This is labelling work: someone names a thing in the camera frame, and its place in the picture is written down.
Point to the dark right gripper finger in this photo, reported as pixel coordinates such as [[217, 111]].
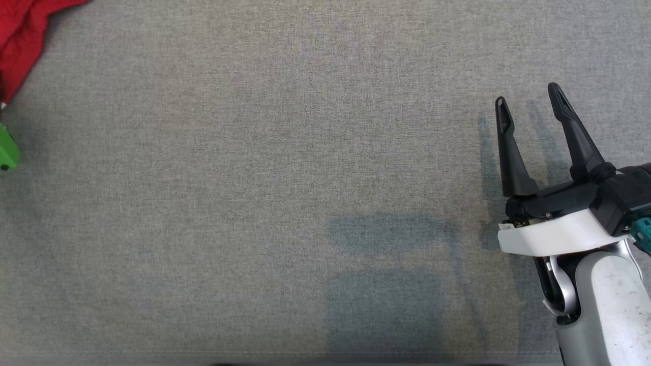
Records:
[[580, 147], [513, 168]]

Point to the teal right camera connector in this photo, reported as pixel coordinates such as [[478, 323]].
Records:
[[643, 231]]

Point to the red shorts with white trim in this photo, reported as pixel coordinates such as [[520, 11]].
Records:
[[20, 40]]

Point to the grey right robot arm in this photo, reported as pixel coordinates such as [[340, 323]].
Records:
[[610, 305]]

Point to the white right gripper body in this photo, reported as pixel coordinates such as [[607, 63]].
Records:
[[554, 234]]

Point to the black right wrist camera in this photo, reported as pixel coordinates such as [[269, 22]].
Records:
[[625, 198]]

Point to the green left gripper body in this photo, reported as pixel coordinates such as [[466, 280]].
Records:
[[7, 152]]

